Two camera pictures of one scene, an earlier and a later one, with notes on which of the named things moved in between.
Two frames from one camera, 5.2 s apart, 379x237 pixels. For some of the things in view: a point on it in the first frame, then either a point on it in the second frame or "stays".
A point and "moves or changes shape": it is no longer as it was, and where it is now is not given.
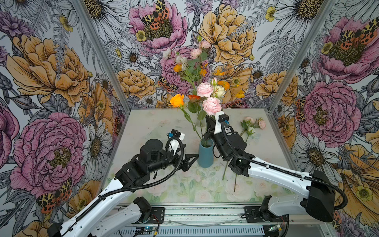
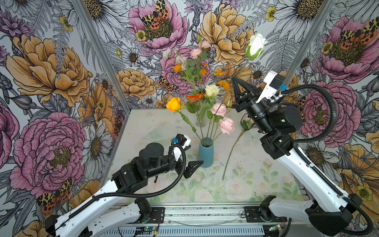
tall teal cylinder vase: (206, 157) stays
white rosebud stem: (235, 177) -> (254, 48)
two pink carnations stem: (211, 106) moves or changes shape
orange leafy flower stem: (194, 107) stays
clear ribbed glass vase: (201, 123) stays
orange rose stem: (177, 100) moves or changes shape
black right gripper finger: (210, 124) -> (235, 89)
